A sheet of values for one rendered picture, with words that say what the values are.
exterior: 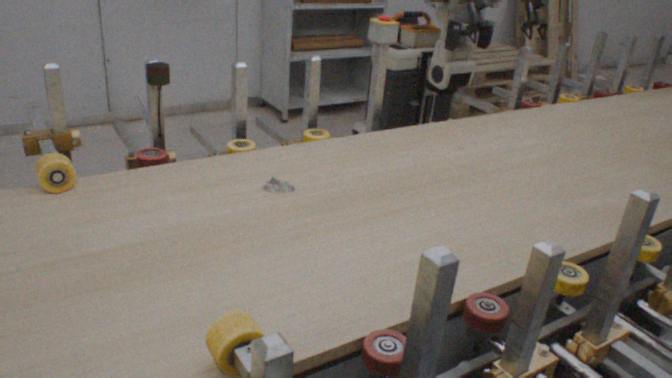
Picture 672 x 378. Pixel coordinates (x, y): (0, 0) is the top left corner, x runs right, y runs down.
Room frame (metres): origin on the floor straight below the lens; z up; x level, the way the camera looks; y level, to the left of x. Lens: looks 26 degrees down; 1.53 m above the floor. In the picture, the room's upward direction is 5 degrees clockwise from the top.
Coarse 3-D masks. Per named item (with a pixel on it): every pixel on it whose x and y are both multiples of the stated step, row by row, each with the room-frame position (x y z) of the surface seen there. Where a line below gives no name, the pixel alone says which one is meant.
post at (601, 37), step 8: (600, 32) 2.59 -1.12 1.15; (600, 40) 2.57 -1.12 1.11; (592, 48) 2.60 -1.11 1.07; (600, 48) 2.57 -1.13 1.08; (592, 56) 2.59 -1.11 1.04; (600, 56) 2.58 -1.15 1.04; (592, 64) 2.58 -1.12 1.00; (592, 72) 2.57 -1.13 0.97; (584, 80) 2.59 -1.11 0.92; (592, 80) 2.58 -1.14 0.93; (584, 88) 2.59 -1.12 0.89; (592, 88) 2.58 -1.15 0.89
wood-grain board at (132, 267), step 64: (448, 128) 1.80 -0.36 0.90; (512, 128) 1.87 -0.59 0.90; (576, 128) 1.93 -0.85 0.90; (640, 128) 2.01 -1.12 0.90; (0, 192) 1.10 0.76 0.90; (64, 192) 1.13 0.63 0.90; (128, 192) 1.15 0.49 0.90; (192, 192) 1.18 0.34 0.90; (256, 192) 1.21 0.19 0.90; (320, 192) 1.24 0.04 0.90; (384, 192) 1.28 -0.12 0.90; (448, 192) 1.31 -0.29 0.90; (512, 192) 1.34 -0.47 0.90; (576, 192) 1.38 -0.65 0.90; (0, 256) 0.86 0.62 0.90; (64, 256) 0.88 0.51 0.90; (128, 256) 0.90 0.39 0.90; (192, 256) 0.92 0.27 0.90; (256, 256) 0.94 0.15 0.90; (320, 256) 0.96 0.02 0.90; (384, 256) 0.98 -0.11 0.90; (512, 256) 1.02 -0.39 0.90; (576, 256) 1.05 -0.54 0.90; (0, 320) 0.69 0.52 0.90; (64, 320) 0.70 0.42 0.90; (128, 320) 0.72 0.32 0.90; (192, 320) 0.73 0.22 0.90; (256, 320) 0.75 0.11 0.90; (320, 320) 0.76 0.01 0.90; (384, 320) 0.78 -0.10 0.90
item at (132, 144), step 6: (114, 120) 1.71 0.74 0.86; (120, 120) 1.71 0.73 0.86; (114, 126) 1.69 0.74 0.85; (120, 126) 1.66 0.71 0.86; (126, 126) 1.66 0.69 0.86; (120, 132) 1.62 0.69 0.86; (126, 132) 1.61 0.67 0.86; (126, 138) 1.57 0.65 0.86; (132, 138) 1.57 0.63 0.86; (126, 144) 1.56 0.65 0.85; (132, 144) 1.53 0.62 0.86; (138, 144) 1.53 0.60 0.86; (132, 150) 1.50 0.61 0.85; (138, 150) 1.49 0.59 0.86
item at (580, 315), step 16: (640, 288) 1.03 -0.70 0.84; (624, 304) 1.00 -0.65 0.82; (560, 320) 0.90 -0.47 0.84; (576, 320) 0.90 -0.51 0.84; (640, 320) 1.07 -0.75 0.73; (544, 336) 0.85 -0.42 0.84; (560, 336) 0.88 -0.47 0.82; (464, 368) 0.74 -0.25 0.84; (480, 368) 0.75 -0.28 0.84; (560, 368) 0.90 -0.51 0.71
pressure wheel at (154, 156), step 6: (144, 150) 1.39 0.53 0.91; (150, 150) 1.39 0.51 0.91; (156, 150) 1.40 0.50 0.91; (162, 150) 1.40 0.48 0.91; (138, 156) 1.35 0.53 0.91; (144, 156) 1.35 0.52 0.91; (150, 156) 1.36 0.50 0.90; (156, 156) 1.35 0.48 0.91; (162, 156) 1.36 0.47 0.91; (138, 162) 1.34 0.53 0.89; (144, 162) 1.33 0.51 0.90; (150, 162) 1.33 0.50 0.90; (156, 162) 1.34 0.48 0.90; (162, 162) 1.35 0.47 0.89
